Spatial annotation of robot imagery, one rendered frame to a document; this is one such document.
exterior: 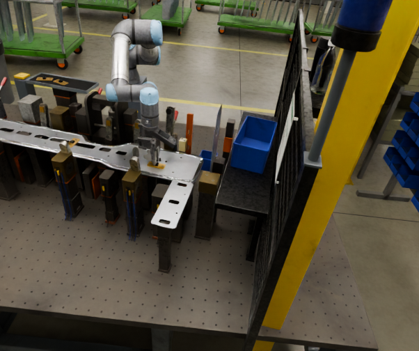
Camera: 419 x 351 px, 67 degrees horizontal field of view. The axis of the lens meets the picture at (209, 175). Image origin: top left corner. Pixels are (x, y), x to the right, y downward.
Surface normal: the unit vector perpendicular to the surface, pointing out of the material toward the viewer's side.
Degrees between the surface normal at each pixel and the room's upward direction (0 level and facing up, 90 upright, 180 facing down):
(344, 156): 90
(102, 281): 0
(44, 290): 0
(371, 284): 0
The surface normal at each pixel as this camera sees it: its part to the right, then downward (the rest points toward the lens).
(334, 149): -0.22, 0.58
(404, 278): 0.09, -0.79
